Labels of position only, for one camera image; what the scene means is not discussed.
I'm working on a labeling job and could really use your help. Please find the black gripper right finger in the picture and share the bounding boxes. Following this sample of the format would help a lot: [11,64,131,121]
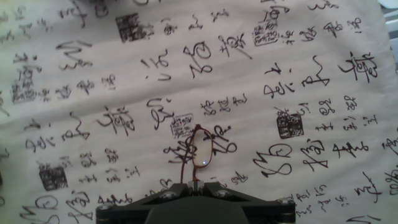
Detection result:
[196,183,296,224]

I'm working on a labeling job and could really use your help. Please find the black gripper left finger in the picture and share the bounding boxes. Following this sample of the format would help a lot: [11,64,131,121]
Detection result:
[95,183,196,224]

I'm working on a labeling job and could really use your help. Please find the dark red framed glasses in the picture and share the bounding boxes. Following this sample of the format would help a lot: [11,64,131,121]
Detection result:
[179,123,215,184]

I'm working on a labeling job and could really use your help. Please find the beige calligraphy print cloth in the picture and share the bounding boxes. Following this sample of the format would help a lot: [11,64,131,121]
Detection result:
[0,0,398,224]

